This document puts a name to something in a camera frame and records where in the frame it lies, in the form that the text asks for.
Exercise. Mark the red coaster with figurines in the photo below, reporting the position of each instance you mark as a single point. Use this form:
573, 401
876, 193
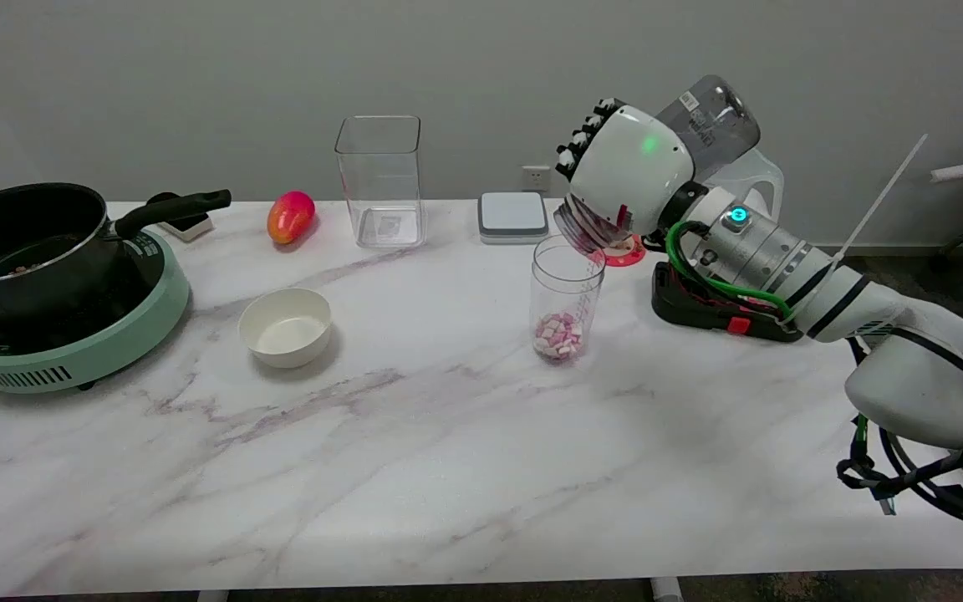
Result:
628, 253

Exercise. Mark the black slicer box pink label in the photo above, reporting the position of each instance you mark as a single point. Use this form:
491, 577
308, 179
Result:
686, 311

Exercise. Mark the mint green induction cooker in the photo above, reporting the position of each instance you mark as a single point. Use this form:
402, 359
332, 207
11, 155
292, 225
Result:
130, 326

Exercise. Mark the clear plastic cup with cubes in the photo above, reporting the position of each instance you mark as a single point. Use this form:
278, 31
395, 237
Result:
565, 293

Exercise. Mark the clear square plastic container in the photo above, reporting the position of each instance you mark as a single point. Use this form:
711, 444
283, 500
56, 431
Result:
381, 184

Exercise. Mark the white wall socket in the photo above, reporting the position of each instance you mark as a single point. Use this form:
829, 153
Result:
536, 177

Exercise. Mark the white bowl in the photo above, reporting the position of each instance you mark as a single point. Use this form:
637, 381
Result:
285, 330

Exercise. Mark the grey clear bottle beige sleeve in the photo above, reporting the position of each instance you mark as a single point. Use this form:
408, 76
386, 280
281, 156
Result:
715, 125

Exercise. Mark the clear plastic measuring jug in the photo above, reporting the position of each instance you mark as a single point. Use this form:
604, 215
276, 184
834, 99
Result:
761, 180

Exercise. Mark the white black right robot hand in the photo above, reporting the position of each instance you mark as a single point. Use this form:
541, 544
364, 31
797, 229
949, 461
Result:
632, 167

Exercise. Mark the white table leg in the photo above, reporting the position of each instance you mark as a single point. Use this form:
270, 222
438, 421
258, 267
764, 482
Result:
212, 596
665, 590

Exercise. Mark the white zip tie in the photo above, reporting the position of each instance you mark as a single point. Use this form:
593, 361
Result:
883, 196

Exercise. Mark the white grey square lid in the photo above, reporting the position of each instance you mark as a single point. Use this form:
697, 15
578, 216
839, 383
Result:
513, 216

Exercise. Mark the red orange toy mango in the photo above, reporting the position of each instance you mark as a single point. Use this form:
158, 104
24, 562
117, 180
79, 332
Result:
289, 217

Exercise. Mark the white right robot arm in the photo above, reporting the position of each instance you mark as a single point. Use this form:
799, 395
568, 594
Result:
908, 368

